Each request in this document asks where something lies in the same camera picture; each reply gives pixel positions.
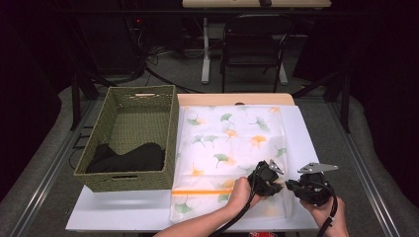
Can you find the black equipment with red light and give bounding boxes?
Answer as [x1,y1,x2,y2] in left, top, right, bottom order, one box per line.
[123,14,147,72]

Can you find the black metal stand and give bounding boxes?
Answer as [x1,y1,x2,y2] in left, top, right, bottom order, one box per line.
[291,70,351,134]
[69,68,112,131]

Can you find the person's left hand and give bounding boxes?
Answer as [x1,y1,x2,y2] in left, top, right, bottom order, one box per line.
[226,176,265,215]

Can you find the leaf print mesh bag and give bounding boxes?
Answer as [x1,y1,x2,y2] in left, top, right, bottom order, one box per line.
[169,104,294,224]

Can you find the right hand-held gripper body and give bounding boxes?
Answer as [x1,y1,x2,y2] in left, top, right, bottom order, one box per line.
[296,162,340,207]

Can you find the green woven basket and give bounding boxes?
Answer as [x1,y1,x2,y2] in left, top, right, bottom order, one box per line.
[72,84,181,194]

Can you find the white board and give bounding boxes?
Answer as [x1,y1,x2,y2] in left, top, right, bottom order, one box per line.
[64,104,320,233]

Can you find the left hand-held gripper cable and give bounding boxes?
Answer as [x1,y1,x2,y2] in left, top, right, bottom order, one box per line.
[210,189,260,237]

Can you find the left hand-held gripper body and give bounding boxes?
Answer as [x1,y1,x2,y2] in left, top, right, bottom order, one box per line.
[247,159,285,196]

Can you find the right hand-held gripper cable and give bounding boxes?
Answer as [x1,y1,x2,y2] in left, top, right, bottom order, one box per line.
[316,184,339,237]

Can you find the black cloth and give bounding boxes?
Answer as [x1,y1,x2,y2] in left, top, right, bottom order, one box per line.
[85,141,167,175]

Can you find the black folding chair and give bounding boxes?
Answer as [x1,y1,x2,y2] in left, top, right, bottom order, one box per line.
[219,13,294,94]

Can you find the bundle of black cables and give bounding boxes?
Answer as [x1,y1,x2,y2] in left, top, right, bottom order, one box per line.
[143,43,206,95]

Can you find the light wooden desk white legs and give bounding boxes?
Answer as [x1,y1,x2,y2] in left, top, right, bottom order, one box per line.
[182,0,332,86]

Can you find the aluminium rail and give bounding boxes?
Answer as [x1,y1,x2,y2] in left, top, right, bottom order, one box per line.
[325,100,401,237]
[9,98,100,237]

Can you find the hand-held gripper cable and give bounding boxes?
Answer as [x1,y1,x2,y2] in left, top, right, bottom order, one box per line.
[210,189,260,237]
[316,184,339,237]

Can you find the person's right hand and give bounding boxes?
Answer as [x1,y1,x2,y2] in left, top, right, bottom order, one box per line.
[299,197,349,230]

